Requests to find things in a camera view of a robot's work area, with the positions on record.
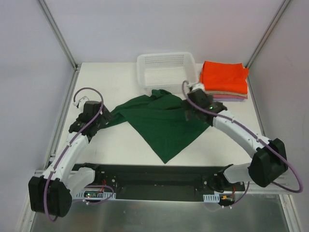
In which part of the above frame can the dark green t shirt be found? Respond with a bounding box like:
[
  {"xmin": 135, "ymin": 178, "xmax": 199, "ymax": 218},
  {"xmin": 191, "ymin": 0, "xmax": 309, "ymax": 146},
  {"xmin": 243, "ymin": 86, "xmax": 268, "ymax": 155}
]
[{"xmin": 100, "ymin": 90, "xmax": 209, "ymax": 164}]

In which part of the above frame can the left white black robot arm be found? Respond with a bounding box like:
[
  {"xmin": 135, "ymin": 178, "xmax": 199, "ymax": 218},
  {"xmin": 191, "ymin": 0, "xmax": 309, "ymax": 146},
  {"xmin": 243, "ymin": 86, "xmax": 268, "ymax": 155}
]
[{"xmin": 28, "ymin": 101, "xmax": 112, "ymax": 218}]

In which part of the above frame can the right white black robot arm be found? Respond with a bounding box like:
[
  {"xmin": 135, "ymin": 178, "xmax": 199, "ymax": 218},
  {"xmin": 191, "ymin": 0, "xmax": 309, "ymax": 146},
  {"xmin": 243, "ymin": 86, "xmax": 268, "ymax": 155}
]
[{"xmin": 183, "ymin": 87, "xmax": 289, "ymax": 191}]

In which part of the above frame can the folded beige t shirt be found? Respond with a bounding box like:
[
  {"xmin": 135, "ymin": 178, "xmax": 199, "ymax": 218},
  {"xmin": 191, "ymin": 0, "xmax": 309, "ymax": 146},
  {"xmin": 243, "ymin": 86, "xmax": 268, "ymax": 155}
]
[{"xmin": 206, "ymin": 91, "xmax": 248, "ymax": 99}]

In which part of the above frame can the folded pink t shirt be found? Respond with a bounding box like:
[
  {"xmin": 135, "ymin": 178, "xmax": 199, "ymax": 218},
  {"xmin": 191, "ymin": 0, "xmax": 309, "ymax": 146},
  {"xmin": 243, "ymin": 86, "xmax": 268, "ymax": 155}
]
[{"xmin": 213, "ymin": 94, "xmax": 248, "ymax": 99}]

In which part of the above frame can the folded lavender t shirt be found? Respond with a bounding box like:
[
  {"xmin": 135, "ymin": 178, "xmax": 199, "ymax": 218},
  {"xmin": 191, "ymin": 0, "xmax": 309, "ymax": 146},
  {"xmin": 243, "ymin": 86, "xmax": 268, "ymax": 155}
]
[{"xmin": 214, "ymin": 97, "xmax": 246, "ymax": 102}]

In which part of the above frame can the folded orange t shirt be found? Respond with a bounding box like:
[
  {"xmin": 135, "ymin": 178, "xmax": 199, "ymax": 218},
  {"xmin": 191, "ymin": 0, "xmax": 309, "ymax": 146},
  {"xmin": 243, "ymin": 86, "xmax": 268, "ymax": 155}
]
[{"xmin": 199, "ymin": 61, "xmax": 249, "ymax": 95}]

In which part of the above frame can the white plastic perforated basket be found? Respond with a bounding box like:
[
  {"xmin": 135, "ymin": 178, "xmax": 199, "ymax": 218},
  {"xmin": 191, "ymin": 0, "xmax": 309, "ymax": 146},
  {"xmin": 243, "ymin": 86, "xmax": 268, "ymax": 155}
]
[{"xmin": 136, "ymin": 52, "xmax": 198, "ymax": 94}]

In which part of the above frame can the left aluminium table rail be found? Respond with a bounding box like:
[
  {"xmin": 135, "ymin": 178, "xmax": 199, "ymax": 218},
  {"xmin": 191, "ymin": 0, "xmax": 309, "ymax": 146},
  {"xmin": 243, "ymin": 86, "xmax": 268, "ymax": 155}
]
[{"xmin": 42, "ymin": 64, "xmax": 81, "ymax": 170}]

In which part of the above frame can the aluminium table rail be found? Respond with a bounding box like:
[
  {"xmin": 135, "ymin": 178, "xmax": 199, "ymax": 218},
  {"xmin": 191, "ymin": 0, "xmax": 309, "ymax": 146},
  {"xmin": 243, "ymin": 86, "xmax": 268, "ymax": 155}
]
[
  {"xmin": 42, "ymin": 64, "xmax": 81, "ymax": 170},
  {"xmin": 247, "ymin": 74, "xmax": 275, "ymax": 140}
]

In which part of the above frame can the right aluminium table rail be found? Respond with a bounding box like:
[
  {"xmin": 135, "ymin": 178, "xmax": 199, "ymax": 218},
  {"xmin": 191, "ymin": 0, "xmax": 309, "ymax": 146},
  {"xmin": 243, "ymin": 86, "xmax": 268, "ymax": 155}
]
[{"xmin": 247, "ymin": 74, "xmax": 275, "ymax": 140}]

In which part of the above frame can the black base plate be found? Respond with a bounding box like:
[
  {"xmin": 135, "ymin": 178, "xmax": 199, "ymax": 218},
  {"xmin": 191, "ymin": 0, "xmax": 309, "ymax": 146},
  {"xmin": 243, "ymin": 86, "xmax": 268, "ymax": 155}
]
[{"xmin": 72, "ymin": 163, "xmax": 246, "ymax": 201}]

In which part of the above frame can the aluminium frame post left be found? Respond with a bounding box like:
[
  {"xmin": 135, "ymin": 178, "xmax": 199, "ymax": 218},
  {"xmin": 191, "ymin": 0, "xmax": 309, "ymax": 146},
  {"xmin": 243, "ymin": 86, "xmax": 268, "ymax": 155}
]
[{"xmin": 37, "ymin": 0, "xmax": 79, "ymax": 70}]

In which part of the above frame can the aluminium frame post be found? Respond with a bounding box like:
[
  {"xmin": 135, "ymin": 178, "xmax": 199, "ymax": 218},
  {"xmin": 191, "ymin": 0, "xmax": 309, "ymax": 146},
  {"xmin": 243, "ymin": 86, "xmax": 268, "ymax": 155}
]
[
  {"xmin": 37, "ymin": 0, "xmax": 79, "ymax": 70},
  {"xmin": 245, "ymin": 0, "xmax": 293, "ymax": 69}
]

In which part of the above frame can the left white cable duct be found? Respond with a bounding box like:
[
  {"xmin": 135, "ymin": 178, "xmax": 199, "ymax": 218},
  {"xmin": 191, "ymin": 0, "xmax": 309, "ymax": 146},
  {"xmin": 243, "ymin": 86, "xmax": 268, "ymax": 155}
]
[{"xmin": 73, "ymin": 190, "xmax": 116, "ymax": 201}]

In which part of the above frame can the white cable duct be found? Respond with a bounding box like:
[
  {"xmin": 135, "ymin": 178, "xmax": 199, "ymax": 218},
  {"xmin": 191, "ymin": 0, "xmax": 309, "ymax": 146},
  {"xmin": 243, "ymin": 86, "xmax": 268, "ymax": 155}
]
[
  {"xmin": 73, "ymin": 190, "xmax": 116, "ymax": 201},
  {"xmin": 203, "ymin": 193, "xmax": 220, "ymax": 203}
]

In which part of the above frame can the aluminium frame post right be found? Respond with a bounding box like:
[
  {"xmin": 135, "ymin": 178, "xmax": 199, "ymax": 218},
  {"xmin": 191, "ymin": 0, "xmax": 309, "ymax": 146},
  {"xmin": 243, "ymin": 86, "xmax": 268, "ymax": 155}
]
[{"xmin": 245, "ymin": 0, "xmax": 293, "ymax": 69}]

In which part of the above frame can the right white cable duct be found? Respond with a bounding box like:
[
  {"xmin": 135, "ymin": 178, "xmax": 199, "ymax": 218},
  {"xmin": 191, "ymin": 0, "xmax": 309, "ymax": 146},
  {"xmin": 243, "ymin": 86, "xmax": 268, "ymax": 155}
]
[{"xmin": 203, "ymin": 193, "xmax": 220, "ymax": 203}]

